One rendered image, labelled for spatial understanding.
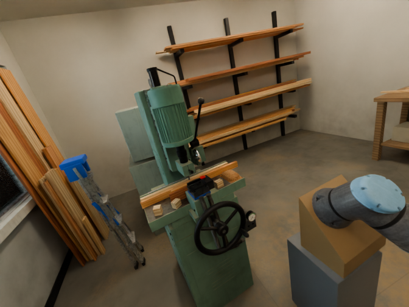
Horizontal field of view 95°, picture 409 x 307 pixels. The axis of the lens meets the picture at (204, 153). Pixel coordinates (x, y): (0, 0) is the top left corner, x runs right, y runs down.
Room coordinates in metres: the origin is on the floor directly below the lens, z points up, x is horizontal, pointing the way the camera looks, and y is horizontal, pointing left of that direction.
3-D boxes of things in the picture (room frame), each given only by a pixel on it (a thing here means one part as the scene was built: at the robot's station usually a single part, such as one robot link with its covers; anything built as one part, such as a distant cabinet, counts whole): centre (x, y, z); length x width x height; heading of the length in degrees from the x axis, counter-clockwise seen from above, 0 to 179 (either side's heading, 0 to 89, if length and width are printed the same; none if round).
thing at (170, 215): (0.95, 0.09, 0.87); 0.61 x 0.30 x 0.06; 112
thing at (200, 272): (1.16, 0.18, 0.36); 0.58 x 0.45 x 0.71; 22
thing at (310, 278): (0.72, -0.54, 0.28); 0.30 x 0.30 x 0.55; 17
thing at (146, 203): (1.06, 0.11, 0.92); 0.67 x 0.02 x 0.04; 112
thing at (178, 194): (0.95, 0.13, 0.93); 0.24 x 0.01 x 0.06; 112
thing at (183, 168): (1.07, 0.13, 1.03); 0.14 x 0.07 x 0.09; 22
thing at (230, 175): (1.06, -0.13, 0.92); 0.14 x 0.09 x 0.04; 22
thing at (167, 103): (1.05, 0.13, 1.35); 0.18 x 0.18 x 0.31
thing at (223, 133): (3.48, -0.98, 1.20); 2.71 x 0.56 x 2.40; 107
